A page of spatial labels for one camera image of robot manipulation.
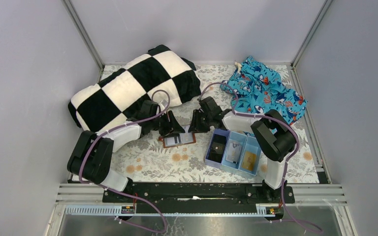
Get brown leather card holder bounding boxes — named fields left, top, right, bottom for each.
left=158, top=125, right=196, bottom=148

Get grey credit card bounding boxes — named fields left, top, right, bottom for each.
left=225, top=140, right=242, bottom=164

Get gold credit card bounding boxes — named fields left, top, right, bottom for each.
left=241, top=151, right=256, bottom=171

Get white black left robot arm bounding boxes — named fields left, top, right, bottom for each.
left=67, top=100, right=185, bottom=192

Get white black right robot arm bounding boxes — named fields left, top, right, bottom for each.
left=189, top=96, right=299, bottom=189

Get black card in purple slot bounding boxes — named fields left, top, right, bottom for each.
left=207, top=135, right=226, bottom=163

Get purple blue card organizer box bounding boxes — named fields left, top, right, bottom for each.
left=204, top=129, right=261, bottom=179

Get floral patterned table mat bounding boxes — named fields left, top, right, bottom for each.
left=110, top=64, right=322, bottom=183

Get black white checkered blanket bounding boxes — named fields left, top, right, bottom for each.
left=67, top=45, right=205, bottom=132

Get blue shark print cloth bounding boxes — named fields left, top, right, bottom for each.
left=220, top=56, right=307, bottom=125

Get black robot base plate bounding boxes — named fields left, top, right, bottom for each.
left=102, top=182, right=295, bottom=211

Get slotted grey cable duct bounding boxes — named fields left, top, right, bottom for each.
left=64, top=204, right=284, bottom=218

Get aluminium frame rails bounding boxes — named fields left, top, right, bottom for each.
left=44, top=0, right=359, bottom=236

